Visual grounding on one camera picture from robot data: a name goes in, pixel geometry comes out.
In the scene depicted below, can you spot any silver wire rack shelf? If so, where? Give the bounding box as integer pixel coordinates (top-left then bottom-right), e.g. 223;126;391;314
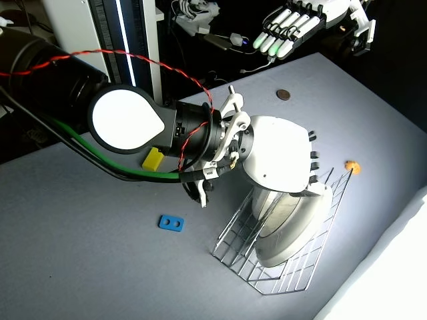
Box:
210;166;354;296

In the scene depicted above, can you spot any yellow rectangular block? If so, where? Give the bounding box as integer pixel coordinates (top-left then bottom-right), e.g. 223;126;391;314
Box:
141;147;165;171

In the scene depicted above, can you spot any white column with light strip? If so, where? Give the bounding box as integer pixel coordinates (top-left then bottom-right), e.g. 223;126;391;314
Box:
42;0;165;103

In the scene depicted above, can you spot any small white power adapter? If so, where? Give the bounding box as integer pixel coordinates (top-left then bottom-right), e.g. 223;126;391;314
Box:
229;32;250;47

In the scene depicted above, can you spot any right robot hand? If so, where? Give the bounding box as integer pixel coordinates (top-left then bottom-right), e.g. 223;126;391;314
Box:
239;114;333;198

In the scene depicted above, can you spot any white spare robot hand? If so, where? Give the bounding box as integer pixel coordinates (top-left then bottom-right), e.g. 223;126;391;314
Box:
171;0;222;37

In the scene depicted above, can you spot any orange swirl cookie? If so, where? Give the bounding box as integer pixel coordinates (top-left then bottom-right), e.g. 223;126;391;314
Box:
344;160;362;176

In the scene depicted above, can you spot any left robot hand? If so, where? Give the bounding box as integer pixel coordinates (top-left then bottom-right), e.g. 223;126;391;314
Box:
252;0;352;61

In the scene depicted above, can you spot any blue block with two holes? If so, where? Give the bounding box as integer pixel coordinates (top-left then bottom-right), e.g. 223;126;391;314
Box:
157;215;185;231

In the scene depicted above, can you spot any white plate with dark outside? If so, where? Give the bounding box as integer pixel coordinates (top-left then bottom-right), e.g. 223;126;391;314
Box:
249;185;284;223
253;184;334;269

